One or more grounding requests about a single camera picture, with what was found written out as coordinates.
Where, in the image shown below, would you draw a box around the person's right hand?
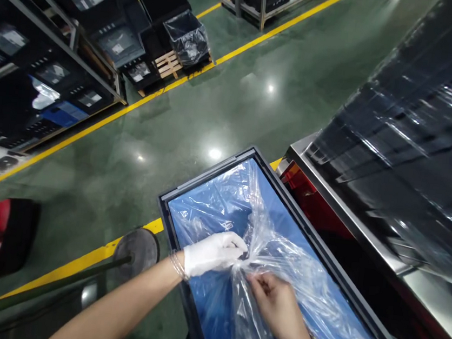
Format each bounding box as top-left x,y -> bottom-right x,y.
241,270 -> 309,339

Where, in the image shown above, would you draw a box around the person's left hand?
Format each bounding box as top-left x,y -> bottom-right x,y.
180,227 -> 251,284

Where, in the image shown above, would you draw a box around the person's right fingers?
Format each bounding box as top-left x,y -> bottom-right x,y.
245,270 -> 280,302

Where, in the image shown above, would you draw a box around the person's left fingers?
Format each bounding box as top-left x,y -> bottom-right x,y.
215,230 -> 251,267

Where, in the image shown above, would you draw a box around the clear plastic bag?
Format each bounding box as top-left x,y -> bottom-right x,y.
154,152 -> 397,339

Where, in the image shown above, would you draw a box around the dark grey plastic crate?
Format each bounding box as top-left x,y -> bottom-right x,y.
142,135 -> 452,339

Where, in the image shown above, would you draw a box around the red pallet truck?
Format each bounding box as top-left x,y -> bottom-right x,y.
258,158 -> 452,339

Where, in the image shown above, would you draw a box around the black round stanchion base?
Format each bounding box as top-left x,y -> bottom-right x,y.
111,225 -> 162,281

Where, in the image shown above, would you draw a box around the steel cart platform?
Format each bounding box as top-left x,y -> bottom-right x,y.
268,130 -> 452,339

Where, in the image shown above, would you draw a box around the dark green pole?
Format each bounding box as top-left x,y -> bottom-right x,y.
0,244 -> 135,339

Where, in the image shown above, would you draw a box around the wooden pallet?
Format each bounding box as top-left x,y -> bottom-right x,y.
136,44 -> 217,105

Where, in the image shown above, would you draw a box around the black bin with plastic liner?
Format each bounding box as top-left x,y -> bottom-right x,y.
157,10 -> 214,70

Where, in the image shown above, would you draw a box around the wrapped stack of black crates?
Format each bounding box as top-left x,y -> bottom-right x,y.
291,0 -> 452,285

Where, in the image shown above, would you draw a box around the blue plastic crate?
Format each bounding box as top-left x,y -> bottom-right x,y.
38,98 -> 82,127

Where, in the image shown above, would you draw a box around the metal rack with black crates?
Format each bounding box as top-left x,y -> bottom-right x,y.
0,0 -> 141,166

